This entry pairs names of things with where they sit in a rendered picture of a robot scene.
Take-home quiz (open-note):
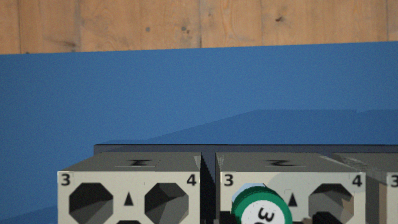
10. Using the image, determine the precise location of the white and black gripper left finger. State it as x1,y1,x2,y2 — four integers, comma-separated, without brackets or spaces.
219,211,237,224

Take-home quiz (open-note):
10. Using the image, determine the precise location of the blue bench mat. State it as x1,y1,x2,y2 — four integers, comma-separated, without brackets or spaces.
0,41,398,224

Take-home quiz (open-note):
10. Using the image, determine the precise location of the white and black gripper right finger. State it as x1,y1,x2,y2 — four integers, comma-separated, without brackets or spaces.
312,212,343,224

